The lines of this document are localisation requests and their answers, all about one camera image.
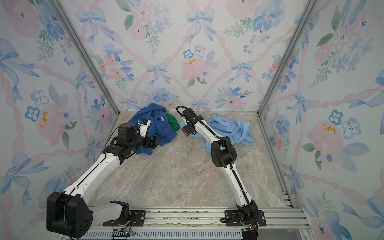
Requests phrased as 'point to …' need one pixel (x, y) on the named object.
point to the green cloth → (173, 122)
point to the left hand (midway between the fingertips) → (154, 133)
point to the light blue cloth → (238, 131)
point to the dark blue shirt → (159, 124)
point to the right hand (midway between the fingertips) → (191, 126)
